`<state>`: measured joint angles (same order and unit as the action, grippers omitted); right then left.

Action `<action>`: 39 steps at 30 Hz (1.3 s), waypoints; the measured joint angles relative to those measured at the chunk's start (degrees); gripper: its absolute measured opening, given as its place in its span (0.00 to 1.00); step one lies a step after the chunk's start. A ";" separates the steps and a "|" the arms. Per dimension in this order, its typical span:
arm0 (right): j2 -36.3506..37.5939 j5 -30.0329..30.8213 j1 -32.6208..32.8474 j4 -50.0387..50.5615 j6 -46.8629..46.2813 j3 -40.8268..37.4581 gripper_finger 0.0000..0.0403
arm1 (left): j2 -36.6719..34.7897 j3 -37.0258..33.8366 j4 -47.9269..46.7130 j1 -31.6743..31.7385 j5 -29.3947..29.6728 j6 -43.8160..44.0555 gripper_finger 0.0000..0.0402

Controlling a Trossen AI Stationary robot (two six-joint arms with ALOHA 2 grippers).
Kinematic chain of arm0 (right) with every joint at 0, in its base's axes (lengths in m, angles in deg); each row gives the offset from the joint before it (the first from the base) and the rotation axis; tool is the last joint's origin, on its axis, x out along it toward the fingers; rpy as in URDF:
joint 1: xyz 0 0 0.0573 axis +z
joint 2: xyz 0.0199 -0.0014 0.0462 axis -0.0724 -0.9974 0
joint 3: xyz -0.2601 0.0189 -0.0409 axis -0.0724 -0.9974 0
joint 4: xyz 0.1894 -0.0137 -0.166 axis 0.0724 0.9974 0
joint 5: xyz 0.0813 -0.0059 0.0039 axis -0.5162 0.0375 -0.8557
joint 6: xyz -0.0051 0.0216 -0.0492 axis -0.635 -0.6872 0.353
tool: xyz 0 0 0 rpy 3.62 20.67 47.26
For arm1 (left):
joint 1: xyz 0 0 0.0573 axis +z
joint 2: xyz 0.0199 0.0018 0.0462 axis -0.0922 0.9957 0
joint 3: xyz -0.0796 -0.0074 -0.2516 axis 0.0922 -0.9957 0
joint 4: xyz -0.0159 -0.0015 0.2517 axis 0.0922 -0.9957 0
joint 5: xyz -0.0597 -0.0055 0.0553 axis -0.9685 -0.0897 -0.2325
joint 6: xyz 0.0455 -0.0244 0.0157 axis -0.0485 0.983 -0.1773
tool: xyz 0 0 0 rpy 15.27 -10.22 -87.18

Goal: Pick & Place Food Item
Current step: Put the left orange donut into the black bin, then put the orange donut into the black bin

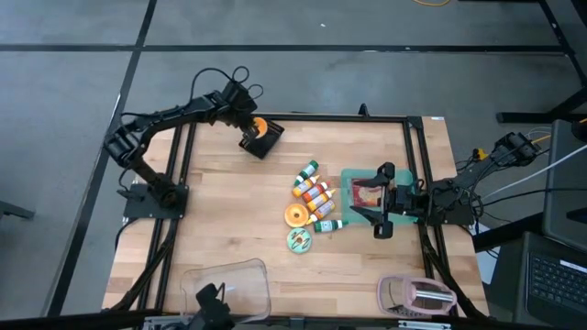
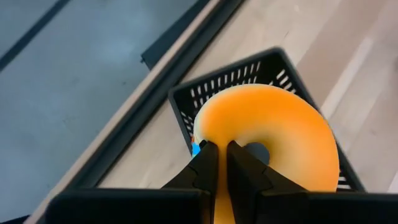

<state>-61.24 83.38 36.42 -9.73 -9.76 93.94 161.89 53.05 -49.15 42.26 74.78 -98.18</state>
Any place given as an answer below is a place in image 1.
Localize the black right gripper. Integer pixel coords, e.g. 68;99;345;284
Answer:
350;161;419;240

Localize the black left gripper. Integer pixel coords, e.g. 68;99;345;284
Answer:
223;81;259;144

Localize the orange glazed toy donut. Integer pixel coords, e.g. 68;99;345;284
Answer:
252;116;271;140
283;203;311;229

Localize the red foil snack packet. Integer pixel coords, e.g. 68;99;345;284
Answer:
350;177;384;209

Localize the green paint bottle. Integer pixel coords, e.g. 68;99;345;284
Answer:
314;219;349;234
293;159;320;187

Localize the orange brown paint bottle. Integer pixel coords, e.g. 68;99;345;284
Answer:
305;199;337;226

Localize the red orange paint bottle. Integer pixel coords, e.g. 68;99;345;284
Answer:
301;181;332;204

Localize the yellow orange paint bottle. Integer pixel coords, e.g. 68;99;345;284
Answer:
292;174;322;199

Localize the mint glazed toy donut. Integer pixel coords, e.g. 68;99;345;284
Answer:
286;227;314;255

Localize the black square tray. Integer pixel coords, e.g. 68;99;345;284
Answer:
238;116;286;160

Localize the teal plastic tray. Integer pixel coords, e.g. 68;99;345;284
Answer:
339;168;420;226

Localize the pink rimmed clear container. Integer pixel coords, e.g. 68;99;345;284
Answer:
376;274;459;319

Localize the shiny steel cylinder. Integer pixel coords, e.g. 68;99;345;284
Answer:
414;287;456;304

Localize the clear plastic bin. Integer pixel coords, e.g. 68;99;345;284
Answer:
180;258;272;323

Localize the black floor stand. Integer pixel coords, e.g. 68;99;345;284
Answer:
496;0;587;125

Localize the grey equipment box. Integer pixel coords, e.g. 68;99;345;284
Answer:
542;119;587;242

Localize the dark grey laptop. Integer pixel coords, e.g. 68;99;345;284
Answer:
512;231;587;330

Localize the dark stand foot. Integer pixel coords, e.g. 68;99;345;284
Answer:
0;200;37;221

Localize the black table frame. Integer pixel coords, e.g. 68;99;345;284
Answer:
103;103;491;322

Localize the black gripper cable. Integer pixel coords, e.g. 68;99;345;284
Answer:
188;65;266;105

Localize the silver metal bracket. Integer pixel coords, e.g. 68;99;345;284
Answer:
397;319;453;330

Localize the white cable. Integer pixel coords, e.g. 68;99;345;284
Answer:
480;143;587;202

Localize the black bracket mount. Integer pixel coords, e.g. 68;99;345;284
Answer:
189;282;236;330

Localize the black frame beam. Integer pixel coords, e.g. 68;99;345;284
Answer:
0;310;587;330

